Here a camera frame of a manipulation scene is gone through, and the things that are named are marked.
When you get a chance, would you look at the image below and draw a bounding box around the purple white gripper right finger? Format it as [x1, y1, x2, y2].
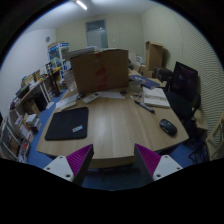
[134, 144, 182, 181]

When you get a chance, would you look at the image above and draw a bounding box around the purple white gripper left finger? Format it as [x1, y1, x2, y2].
[44, 144, 94, 186]

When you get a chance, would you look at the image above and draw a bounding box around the black computer mouse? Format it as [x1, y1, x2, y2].
[159, 119, 177, 136]

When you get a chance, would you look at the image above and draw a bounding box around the black mouse pad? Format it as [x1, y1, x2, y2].
[45, 107, 89, 140]

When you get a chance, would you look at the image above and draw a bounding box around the black marker pen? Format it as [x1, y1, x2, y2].
[134, 100, 155, 114]

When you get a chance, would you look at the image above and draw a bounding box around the white keyboard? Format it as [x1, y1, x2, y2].
[56, 94, 78, 108]

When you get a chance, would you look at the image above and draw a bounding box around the white remote control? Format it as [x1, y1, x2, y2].
[83, 92, 100, 104]

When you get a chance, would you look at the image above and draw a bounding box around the open white book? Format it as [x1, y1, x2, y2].
[143, 87, 170, 108]

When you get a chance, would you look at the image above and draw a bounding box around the white paper sheet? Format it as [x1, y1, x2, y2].
[99, 91, 125, 99]

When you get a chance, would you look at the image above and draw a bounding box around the wooden shelf unit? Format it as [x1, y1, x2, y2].
[8, 78, 52, 132]

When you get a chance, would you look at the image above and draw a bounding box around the small black round object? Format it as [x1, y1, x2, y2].
[120, 90, 127, 96]

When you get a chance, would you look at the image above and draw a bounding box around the blue book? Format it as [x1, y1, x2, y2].
[129, 75, 159, 89]

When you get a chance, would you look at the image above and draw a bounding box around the black office chair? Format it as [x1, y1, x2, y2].
[165, 62, 201, 132]

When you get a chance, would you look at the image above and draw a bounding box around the large cardboard box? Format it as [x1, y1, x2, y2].
[71, 49, 129, 93]

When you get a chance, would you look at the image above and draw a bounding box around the glass display cabinet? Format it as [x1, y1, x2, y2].
[48, 42, 71, 70]

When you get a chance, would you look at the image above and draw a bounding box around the tall cardboard box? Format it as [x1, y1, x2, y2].
[145, 41, 163, 78]

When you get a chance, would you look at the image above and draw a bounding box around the grey door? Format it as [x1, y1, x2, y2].
[86, 20, 108, 48]

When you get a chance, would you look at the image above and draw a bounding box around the ceiling light tube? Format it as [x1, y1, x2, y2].
[76, 0, 88, 10]

